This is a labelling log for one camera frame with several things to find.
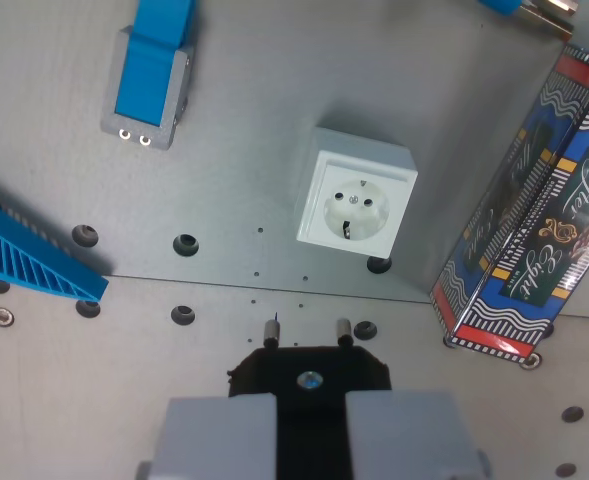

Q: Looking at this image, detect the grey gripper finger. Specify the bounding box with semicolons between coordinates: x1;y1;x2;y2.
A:
136;392;279;480
344;390;495;480

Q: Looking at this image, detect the black two-pin power plug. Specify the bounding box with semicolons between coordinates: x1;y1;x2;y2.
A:
226;317;393;480

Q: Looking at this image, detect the After Eight chocolate box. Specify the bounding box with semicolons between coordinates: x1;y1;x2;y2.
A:
428;43;589;364

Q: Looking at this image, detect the blue ribbed plastic wedge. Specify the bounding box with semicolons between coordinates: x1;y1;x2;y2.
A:
0;193;110;304

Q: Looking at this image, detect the grey block holder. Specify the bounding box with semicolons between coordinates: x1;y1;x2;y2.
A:
99;27;197;152

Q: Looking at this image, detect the blue plastic insert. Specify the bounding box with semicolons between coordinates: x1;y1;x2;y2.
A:
114;0;199;126

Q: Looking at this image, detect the white wall socket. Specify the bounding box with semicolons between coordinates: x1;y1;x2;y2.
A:
293;125;419;260

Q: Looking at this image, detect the blue cylindrical handle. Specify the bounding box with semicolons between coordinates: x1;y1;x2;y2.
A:
476;0;531;19

